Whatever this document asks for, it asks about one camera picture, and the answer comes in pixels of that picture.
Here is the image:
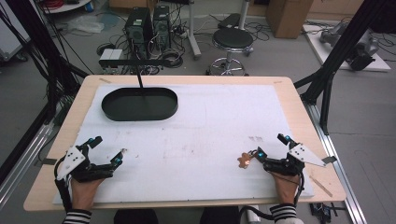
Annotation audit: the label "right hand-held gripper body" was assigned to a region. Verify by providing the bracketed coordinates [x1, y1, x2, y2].
[262, 142, 327, 177]

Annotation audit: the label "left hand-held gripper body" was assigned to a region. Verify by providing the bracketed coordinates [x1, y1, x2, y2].
[55, 143, 115, 184]

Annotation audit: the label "small brown bear-shaped piece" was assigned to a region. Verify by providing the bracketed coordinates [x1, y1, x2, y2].
[236, 150, 257, 170]

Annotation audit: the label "person's left hand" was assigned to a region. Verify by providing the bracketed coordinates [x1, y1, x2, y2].
[70, 176, 106, 213]

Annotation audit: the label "person's right hand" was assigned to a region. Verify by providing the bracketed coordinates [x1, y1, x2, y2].
[269, 170, 301, 206]

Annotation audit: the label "grey tape piece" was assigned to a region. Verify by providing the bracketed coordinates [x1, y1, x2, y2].
[320, 155, 338, 165]
[35, 158, 58, 167]

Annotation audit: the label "thin wooden stick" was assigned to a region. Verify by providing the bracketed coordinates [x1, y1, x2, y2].
[308, 175, 333, 198]

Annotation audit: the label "black oval tray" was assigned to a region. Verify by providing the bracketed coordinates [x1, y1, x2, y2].
[101, 87, 179, 122]

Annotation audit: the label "person's left leg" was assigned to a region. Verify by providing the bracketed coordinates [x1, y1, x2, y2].
[113, 208, 160, 224]

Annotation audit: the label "person's leg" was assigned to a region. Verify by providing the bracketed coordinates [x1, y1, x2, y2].
[113, 208, 160, 224]
[199, 205, 243, 224]

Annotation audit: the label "black parts on floor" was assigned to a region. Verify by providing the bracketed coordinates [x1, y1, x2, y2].
[309, 202, 347, 224]

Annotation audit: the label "white foam mat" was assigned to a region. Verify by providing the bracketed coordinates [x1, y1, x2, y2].
[52, 83, 316, 205]

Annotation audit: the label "person's right leg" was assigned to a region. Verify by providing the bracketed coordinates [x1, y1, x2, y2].
[199, 205, 243, 224]

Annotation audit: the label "black T-shaped stand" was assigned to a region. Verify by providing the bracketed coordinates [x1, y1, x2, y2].
[98, 58, 172, 98]

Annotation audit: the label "white box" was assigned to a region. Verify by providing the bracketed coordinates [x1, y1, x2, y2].
[98, 48, 124, 62]

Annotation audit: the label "white floor board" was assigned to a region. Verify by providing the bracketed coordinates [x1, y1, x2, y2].
[302, 23, 392, 74]

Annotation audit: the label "black round stool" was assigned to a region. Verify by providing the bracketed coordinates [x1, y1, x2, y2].
[205, 27, 255, 77]

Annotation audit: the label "clear plastic sheet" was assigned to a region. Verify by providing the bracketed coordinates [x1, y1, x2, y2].
[64, 14, 106, 35]

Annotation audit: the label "large black computer tower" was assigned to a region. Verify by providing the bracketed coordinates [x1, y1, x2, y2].
[124, 7, 154, 61]

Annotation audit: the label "cardboard box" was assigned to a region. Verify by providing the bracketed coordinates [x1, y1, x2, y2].
[265, 0, 314, 39]

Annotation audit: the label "grey robot equipment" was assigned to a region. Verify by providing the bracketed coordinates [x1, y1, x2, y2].
[319, 21, 380, 72]

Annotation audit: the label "flat black case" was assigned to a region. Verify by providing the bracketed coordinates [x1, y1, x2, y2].
[217, 12, 243, 30]

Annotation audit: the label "narrow black computer tower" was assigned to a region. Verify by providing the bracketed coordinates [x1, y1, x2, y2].
[152, 5, 172, 50]

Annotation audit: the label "white desk leg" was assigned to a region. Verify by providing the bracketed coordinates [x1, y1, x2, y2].
[186, 0, 203, 61]

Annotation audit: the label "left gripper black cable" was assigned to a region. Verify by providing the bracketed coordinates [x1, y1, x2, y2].
[53, 157, 73, 213]

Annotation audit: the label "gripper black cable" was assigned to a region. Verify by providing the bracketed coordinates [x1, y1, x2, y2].
[238, 171, 305, 221]
[53, 157, 73, 213]

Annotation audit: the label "aluminium rail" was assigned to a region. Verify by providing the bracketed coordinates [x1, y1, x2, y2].
[303, 100, 369, 224]
[0, 121, 56, 209]

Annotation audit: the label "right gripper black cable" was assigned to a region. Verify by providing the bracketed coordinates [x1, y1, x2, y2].
[238, 171, 305, 221]

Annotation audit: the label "black metal frame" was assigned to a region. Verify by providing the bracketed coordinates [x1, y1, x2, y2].
[293, 0, 396, 135]
[0, 0, 91, 185]

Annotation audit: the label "coiled black cables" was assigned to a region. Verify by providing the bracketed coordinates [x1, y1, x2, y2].
[160, 49, 185, 69]

